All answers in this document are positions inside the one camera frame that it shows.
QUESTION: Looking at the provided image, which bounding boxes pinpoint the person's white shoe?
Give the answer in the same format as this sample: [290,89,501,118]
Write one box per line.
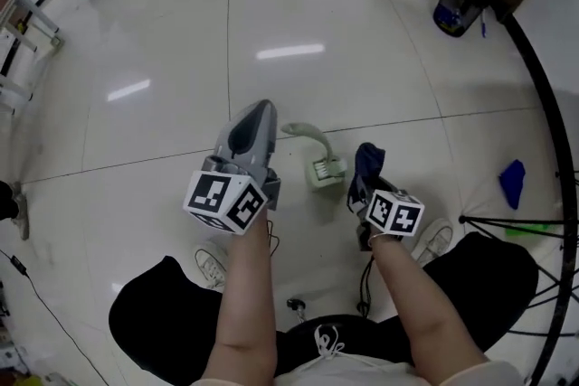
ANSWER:
[194,240,230,290]
[410,217,454,268]

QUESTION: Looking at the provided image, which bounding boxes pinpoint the bright blue cloth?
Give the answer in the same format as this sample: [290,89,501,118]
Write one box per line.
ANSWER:
[498,158,527,211]

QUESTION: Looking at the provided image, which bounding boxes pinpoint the person's cream shirt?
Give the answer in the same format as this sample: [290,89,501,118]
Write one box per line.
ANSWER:
[189,352,527,386]

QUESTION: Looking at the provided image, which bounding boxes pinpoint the blue waste bin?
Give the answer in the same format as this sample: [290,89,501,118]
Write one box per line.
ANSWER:
[432,0,481,39]

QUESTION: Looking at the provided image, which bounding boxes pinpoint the person's left forearm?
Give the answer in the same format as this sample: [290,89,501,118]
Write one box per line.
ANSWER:
[200,217,279,386]

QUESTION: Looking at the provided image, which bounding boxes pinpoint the white drawstring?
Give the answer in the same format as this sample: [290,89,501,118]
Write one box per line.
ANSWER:
[313,324,346,361]

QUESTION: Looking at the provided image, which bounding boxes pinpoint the person's right leg black trousers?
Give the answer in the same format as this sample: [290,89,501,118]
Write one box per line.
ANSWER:
[421,231,540,354]

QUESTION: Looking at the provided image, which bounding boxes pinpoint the person's right forearm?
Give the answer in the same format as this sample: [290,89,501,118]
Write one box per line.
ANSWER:
[367,233,493,386]

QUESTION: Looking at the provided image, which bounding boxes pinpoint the person's right white shoe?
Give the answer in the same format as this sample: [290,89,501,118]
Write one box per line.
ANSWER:
[410,217,454,268]

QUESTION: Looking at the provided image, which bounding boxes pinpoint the black tripod stand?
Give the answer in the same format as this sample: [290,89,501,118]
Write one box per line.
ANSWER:
[458,169,579,336]

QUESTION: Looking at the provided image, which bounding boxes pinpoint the green flat object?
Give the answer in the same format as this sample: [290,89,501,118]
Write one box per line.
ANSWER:
[505,223,565,239]

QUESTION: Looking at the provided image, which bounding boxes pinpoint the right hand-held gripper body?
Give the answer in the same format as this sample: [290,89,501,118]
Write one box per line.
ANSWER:
[346,177,426,251]

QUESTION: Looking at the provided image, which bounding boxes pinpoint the person's left leg black trousers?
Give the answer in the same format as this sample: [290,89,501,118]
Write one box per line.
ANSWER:
[108,255,278,386]

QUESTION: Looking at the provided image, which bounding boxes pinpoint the person's leg black trousers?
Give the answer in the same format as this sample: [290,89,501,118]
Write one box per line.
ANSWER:
[421,231,540,354]
[108,255,278,386]

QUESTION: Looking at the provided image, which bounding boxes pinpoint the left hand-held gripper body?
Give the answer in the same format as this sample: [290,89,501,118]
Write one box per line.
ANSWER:
[183,99,282,236]

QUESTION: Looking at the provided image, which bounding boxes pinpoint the black stool seat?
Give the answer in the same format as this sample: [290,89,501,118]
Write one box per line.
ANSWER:
[274,313,413,368]

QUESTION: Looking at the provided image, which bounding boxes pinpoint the black round hoop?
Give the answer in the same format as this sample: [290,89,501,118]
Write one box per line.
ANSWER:
[500,12,569,386]

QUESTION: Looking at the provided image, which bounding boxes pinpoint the stool caster wheel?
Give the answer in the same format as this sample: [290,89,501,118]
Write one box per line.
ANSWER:
[286,297,308,324]

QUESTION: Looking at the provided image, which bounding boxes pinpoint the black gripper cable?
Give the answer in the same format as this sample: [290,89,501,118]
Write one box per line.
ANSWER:
[356,256,377,318]

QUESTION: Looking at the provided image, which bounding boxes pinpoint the dark blue cloth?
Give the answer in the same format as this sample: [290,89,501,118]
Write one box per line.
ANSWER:
[353,142,387,196]

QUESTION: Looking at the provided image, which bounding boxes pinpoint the white metal rack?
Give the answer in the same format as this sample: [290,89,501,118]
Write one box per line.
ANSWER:
[0,0,66,105]

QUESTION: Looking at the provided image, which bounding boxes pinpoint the person's left white shoe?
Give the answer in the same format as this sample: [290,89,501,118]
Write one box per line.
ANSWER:
[194,240,230,290]

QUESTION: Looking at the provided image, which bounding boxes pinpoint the pale green brush holder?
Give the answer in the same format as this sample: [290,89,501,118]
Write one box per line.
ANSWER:
[308,156,348,193]

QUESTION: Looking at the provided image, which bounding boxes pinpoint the pale green toilet brush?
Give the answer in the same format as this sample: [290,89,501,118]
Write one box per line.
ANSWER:
[280,122,341,177]

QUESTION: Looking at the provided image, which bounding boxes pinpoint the black adapter with cable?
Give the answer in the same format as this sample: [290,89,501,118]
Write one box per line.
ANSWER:
[0,248,110,386]

